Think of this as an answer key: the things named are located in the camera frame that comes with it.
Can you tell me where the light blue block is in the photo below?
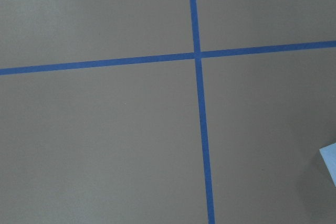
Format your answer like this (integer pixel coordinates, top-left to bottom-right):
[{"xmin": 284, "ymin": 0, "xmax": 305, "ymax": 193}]
[{"xmin": 319, "ymin": 143, "xmax": 336, "ymax": 186}]

